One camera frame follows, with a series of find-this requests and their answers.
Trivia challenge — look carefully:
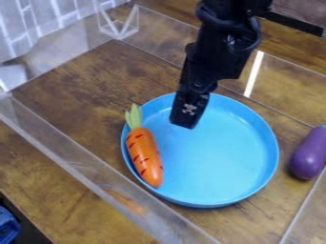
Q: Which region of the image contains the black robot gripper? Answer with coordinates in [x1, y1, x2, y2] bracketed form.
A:
[178, 0, 273, 92]

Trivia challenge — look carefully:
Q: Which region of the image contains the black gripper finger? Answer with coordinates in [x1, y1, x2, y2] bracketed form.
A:
[170, 84, 218, 129]

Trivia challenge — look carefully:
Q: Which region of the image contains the orange toy carrot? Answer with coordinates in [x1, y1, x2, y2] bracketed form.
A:
[125, 104, 163, 188]

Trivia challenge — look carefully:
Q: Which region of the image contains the blue round tray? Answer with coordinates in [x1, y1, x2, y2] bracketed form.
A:
[142, 94, 280, 208]

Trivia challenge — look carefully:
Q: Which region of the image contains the purple toy eggplant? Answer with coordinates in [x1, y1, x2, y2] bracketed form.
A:
[289, 125, 326, 179]

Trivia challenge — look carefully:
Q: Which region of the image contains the blue object at corner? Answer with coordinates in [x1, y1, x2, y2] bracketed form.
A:
[0, 206, 20, 244]

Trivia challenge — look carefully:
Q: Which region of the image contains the clear acrylic enclosure wall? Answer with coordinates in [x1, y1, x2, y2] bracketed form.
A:
[0, 0, 326, 244]

